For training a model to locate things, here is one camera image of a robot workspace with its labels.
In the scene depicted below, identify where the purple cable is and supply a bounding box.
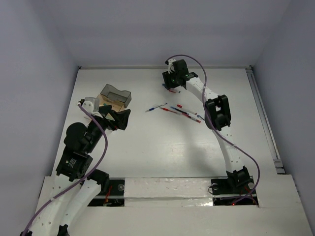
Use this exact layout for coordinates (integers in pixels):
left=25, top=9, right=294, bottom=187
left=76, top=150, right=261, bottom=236
left=165, top=54, right=261, bottom=205
left=22, top=104, right=109, bottom=236

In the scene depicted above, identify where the blue gel pen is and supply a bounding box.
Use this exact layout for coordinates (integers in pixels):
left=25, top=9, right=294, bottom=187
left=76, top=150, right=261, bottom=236
left=170, top=106, right=189, bottom=116

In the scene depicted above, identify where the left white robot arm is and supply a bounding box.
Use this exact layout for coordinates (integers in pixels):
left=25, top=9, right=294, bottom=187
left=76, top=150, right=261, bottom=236
left=21, top=99, right=131, bottom=236

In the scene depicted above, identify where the long red pen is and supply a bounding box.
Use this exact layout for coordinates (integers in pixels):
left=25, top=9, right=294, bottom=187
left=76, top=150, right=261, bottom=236
left=182, top=114, right=201, bottom=123

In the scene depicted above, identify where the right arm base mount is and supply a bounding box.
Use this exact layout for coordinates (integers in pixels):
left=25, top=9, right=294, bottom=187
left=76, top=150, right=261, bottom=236
left=208, top=167, right=259, bottom=206

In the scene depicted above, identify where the aluminium side rail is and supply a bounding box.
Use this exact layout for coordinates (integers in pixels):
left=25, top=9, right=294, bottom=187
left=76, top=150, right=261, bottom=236
left=246, top=66, right=286, bottom=175

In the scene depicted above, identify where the blue capped white pen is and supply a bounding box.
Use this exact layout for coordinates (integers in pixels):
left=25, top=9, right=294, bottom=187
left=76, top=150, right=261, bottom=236
left=162, top=84, right=180, bottom=93

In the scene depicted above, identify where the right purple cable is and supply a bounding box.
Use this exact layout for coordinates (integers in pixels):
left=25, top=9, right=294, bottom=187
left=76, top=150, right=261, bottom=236
left=165, top=54, right=261, bottom=205

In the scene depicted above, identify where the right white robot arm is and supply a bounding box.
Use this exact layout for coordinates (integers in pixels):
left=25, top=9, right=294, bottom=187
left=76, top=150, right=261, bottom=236
left=162, top=58, right=252, bottom=195

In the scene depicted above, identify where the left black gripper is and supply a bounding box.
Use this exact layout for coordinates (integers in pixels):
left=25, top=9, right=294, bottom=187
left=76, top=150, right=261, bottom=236
left=86, top=104, right=130, bottom=152

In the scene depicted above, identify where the blue ballpoint pen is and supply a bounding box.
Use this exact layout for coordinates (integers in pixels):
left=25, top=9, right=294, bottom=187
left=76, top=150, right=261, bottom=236
left=145, top=102, right=168, bottom=113

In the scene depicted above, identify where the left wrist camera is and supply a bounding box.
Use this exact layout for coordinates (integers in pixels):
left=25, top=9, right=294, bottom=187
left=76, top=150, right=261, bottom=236
left=77, top=97, right=102, bottom=117

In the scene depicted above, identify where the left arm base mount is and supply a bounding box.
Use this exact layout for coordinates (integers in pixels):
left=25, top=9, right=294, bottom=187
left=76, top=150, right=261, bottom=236
left=88, top=178, right=125, bottom=207

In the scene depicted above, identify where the red gel pen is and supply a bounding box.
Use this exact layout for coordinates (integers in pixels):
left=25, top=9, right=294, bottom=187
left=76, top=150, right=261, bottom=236
left=159, top=107, right=181, bottom=115

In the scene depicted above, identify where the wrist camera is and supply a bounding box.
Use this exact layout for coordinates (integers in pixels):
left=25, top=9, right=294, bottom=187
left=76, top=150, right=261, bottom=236
left=165, top=58, right=176, bottom=74
left=77, top=97, right=102, bottom=117

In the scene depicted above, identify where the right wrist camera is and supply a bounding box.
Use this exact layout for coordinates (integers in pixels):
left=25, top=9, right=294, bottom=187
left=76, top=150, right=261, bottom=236
left=165, top=58, right=176, bottom=74

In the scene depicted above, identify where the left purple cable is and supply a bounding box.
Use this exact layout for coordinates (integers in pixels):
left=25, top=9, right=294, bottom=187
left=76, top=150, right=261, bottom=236
left=22, top=104, right=109, bottom=236

